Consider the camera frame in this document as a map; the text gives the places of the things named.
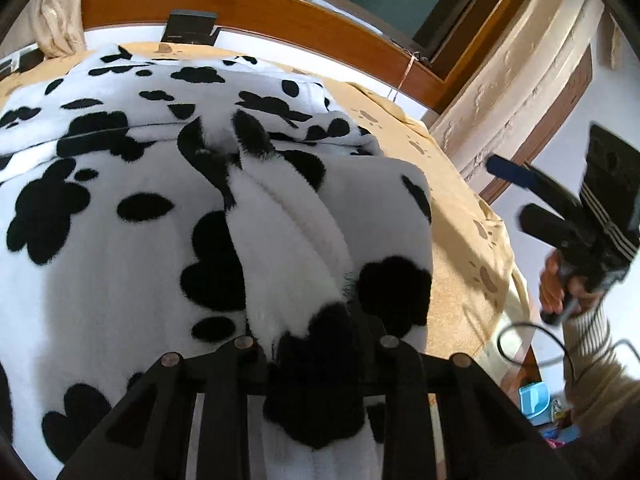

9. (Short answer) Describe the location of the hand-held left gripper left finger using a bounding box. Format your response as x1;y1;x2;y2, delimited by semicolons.
57;336;271;480

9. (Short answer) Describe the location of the person's right hand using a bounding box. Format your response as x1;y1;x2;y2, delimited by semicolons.
539;250;602;324

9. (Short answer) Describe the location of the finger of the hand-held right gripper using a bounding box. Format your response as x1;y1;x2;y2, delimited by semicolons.
487;154;584;209
517;203;597;257

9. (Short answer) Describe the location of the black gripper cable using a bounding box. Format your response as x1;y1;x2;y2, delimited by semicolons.
497;322;636;396

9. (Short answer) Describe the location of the cow print fleece garment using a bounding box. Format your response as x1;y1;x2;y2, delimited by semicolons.
0;45;433;480

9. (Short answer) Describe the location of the cream curtain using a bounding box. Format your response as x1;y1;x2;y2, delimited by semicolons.
430;0;626;206
37;0;88;58

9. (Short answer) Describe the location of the copper string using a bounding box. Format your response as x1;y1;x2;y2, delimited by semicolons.
390;52;418;103

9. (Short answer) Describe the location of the wooden headboard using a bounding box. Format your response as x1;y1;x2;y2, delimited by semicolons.
80;0;446;116

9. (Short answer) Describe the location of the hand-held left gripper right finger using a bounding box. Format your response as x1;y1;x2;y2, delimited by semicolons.
350;310;576;480

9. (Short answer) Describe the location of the blue plastic container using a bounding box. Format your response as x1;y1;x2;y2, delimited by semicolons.
519;381;551;427

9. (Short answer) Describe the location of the tan paw print blanket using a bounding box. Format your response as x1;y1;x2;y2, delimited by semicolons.
0;42;531;361

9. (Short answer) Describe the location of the dark grey box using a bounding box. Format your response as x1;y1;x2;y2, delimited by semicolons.
162;10;221;46

